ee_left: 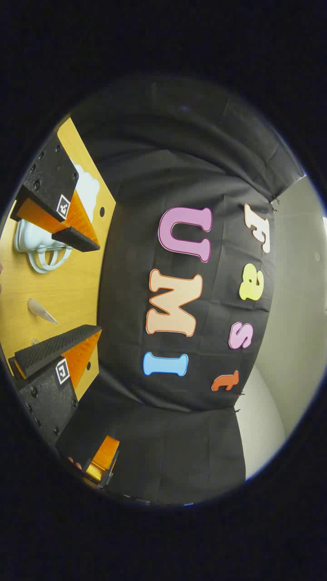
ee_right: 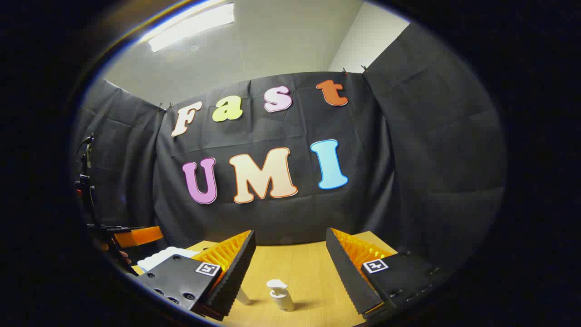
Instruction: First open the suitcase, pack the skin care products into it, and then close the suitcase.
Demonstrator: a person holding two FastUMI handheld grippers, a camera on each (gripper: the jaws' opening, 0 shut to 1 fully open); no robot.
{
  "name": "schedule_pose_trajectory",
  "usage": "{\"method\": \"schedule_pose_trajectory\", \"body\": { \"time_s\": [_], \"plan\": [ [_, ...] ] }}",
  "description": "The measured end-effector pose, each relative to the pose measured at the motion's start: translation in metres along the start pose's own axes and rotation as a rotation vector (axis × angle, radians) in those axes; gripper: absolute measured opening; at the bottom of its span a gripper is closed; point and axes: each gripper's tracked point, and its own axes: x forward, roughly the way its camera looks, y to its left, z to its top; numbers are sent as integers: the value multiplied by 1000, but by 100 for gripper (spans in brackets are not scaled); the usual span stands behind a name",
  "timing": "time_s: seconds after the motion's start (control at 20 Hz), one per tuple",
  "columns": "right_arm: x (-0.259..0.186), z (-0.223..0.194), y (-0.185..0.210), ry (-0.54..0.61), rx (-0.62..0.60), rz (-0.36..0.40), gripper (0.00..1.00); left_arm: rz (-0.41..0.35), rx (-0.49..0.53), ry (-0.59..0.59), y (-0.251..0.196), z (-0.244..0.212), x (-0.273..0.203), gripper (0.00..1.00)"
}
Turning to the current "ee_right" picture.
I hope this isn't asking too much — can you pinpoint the light blue suitcase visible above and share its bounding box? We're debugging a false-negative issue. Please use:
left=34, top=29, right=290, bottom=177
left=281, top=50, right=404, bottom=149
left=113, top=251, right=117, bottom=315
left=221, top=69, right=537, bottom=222
left=137, top=247, right=200, bottom=273

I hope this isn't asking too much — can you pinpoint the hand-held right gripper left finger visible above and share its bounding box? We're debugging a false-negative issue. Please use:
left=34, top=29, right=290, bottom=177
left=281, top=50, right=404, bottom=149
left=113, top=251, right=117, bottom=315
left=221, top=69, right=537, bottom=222
left=136, top=229, right=257, bottom=322

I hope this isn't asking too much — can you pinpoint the white pump bottle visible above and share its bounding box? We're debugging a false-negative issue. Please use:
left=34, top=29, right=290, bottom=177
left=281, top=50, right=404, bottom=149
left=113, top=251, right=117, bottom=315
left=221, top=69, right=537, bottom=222
left=266, top=279, right=296, bottom=312

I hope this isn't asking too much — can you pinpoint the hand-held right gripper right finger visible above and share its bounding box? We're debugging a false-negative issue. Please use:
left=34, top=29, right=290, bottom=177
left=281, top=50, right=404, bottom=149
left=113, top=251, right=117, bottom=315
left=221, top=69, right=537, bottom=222
left=325, top=227, right=448, bottom=324

